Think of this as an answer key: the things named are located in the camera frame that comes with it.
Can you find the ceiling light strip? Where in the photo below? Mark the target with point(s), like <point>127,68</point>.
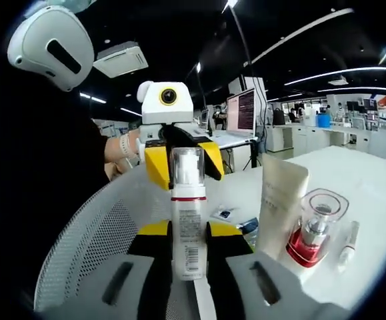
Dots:
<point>339,74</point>
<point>359,90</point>
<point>299,33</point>

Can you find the white mesh office chair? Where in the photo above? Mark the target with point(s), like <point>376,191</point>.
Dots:
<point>89,233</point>

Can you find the blue water jug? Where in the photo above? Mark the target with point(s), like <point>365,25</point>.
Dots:
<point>324,120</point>

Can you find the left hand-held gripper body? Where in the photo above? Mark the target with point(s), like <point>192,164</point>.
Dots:
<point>166,113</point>

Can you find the white skincare pump bottle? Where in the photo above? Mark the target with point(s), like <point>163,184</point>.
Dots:
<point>188,216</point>

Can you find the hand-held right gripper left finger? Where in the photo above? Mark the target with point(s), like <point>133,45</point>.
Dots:
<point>156,266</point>

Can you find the white cabinet counter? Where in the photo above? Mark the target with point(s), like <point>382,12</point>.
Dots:
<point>312,140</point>

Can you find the white wristband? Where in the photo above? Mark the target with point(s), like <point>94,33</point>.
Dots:
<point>125,146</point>

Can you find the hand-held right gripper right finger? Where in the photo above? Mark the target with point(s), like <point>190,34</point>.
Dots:
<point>226,266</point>

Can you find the slim white skincare tube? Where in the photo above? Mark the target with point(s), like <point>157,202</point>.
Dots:
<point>348,246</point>

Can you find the beige skincare tube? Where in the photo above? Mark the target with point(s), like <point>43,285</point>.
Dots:
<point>279,206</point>

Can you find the white worn headset device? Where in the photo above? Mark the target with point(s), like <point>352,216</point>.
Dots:
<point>46,43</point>

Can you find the small clear skincare sachet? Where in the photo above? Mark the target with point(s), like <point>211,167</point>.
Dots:
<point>225,212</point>

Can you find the person's left hand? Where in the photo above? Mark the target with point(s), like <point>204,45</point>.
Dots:
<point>136,146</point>

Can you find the ceiling air conditioner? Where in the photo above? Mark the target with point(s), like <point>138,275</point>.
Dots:
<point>121,60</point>

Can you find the open silver laptop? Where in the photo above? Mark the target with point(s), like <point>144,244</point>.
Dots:
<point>242,113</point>

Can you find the silver dark blue skincare sachet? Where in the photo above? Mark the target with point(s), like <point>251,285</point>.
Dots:
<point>249,228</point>

